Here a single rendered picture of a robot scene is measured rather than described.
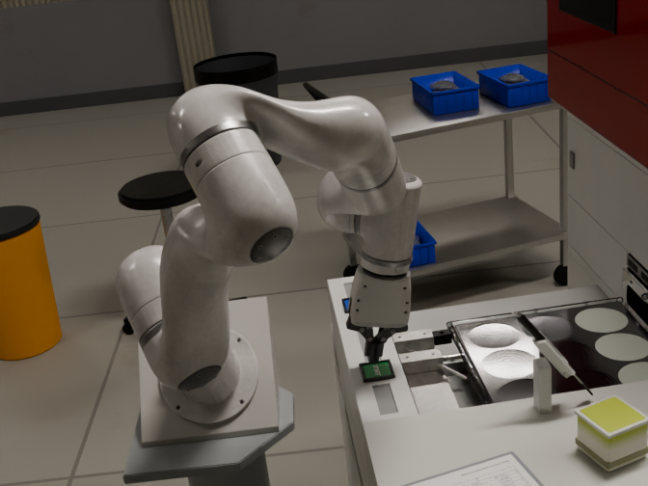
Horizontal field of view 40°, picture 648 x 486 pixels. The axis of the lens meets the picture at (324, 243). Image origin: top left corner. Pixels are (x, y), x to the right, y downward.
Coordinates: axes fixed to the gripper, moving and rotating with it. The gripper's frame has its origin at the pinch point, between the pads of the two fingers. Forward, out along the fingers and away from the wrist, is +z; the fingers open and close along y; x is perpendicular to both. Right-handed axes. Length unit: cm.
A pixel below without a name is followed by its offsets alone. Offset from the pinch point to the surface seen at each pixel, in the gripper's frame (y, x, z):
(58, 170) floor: 134, -472, 129
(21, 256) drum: 103, -206, 77
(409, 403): -4.7, 10.9, 3.8
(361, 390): 2.3, 4.8, 5.3
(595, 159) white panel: -54, -48, -23
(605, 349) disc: -45.0, -6.1, 1.5
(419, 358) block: -11.5, -11.2, 7.7
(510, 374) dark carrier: -26.3, -2.5, 5.5
